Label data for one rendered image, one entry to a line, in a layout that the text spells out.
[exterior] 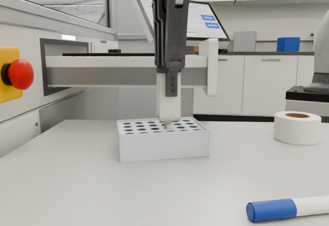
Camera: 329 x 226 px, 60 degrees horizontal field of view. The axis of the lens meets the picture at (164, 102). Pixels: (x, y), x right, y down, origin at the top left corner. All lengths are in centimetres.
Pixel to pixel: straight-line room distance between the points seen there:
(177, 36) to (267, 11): 409
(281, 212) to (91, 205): 17
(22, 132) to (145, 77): 24
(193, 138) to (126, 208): 15
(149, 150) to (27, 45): 30
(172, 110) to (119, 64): 21
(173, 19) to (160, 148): 17
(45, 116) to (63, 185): 29
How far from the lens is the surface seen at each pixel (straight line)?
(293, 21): 450
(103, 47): 96
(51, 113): 64
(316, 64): 103
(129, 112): 249
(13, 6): 54
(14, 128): 52
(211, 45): 55
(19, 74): 39
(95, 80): 59
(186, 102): 167
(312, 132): 50
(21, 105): 54
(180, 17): 35
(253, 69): 367
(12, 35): 53
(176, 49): 36
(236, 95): 368
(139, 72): 57
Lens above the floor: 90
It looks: 10 degrees down
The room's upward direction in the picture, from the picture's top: straight up
